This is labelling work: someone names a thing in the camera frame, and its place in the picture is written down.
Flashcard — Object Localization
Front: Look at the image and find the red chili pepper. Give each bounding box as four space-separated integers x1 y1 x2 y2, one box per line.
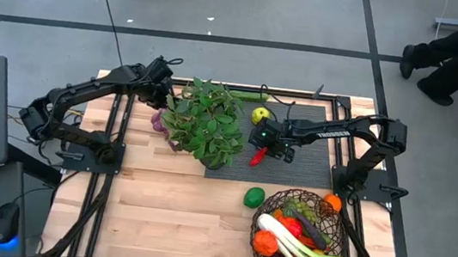
248 144 270 170

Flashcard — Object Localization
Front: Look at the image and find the purple grapes bunch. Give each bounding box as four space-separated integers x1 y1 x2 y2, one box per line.
147 107 186 153

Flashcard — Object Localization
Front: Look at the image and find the light green leek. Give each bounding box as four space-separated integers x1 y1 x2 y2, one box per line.
252 211 358 257

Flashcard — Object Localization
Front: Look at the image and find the yellow green apple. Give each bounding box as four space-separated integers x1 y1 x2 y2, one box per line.
249 105 272 128

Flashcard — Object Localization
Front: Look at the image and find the green cucumber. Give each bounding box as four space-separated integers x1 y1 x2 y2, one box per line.
227 88 271 106

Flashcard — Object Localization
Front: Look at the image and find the grey woven placemat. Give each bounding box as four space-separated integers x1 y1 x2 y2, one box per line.
204 93 342 193

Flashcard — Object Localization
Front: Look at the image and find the green plant in black pot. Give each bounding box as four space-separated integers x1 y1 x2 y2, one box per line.
155 73 254 175

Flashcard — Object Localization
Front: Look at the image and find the shiny green round fruit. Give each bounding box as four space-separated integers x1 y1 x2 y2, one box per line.
241 185 268 211

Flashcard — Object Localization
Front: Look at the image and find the green grapes bunch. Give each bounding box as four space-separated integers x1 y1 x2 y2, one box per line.
282 196 322 225

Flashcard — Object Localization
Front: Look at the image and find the small orange fruit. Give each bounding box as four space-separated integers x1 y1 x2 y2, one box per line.
321 193 345 215

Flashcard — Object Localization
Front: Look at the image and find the red round vegetable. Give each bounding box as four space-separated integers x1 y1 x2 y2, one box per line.
277 215 306 240

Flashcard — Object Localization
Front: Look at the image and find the large orange fruit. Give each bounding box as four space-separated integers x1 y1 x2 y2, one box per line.
250 228 281 257

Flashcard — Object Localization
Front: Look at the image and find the person's black shoe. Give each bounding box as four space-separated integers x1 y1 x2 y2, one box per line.
397 43 418 81
413 76 457 108

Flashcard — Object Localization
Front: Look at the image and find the black mouse with blue glow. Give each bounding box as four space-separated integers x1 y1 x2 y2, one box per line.
0 200 23 247

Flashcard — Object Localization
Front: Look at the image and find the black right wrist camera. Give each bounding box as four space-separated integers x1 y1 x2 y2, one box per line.
270 143 298 164

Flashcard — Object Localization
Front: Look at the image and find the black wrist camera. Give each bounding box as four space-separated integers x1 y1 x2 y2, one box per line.
270 143 298 164
144 54 176 83

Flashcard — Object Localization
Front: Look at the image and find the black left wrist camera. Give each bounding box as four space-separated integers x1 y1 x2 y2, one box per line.
144 54 176 83

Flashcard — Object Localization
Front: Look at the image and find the dark wire basket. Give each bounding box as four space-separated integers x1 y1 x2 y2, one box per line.
247 183 356 257

